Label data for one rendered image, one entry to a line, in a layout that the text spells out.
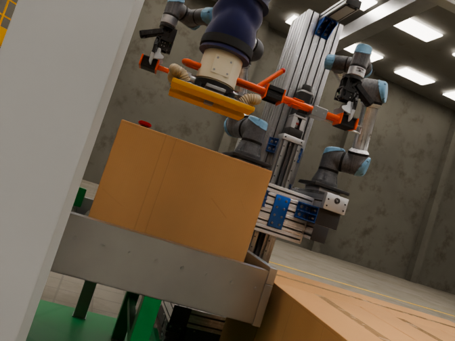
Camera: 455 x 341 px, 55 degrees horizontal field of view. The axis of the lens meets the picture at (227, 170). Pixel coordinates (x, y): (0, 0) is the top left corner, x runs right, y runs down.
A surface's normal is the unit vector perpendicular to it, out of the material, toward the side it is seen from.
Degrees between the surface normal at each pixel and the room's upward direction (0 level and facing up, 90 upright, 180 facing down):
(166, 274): 90
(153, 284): 90
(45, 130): 90
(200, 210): 90
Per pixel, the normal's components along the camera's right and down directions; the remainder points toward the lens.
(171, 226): 0.18, 0.00
